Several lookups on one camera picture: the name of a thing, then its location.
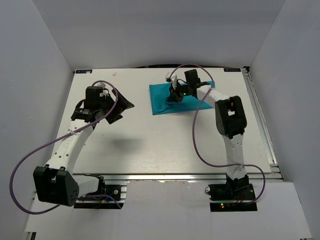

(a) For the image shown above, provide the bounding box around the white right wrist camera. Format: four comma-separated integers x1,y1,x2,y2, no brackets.
165,72,178,90

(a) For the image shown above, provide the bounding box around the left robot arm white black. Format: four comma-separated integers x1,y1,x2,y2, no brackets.
33,86,134,207

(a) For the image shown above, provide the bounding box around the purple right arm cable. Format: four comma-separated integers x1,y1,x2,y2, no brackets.
166,63,267,205

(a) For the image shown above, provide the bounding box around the blue table corner label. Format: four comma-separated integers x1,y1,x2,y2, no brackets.
223,67,242,73
75,69,93,74

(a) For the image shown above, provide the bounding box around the teal t-shirt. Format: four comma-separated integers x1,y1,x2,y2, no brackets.
149,80,216,116

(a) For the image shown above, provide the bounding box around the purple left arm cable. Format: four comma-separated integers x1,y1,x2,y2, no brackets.
9,81,123,215

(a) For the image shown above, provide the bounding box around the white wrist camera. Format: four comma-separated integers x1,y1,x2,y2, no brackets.
165,72,178,90
97,82,108,97

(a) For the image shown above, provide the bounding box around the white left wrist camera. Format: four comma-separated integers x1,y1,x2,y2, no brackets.
97,82,108,97

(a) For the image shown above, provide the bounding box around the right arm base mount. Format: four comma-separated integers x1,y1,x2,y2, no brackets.
204,183,258,213

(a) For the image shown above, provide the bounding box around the blue table corner label right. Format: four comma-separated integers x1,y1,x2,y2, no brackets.
223,67,242,73

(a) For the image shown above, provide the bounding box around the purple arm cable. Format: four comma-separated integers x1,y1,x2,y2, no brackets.
166,63,267,205
9,81,123,215

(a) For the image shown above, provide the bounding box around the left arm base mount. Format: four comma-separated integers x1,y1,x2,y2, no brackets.
73,180,128,210

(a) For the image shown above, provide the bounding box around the blue table corner label left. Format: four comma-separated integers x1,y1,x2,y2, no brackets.
75,69,93,74

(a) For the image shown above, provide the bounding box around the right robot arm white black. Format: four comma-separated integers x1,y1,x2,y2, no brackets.
165,69,249,188

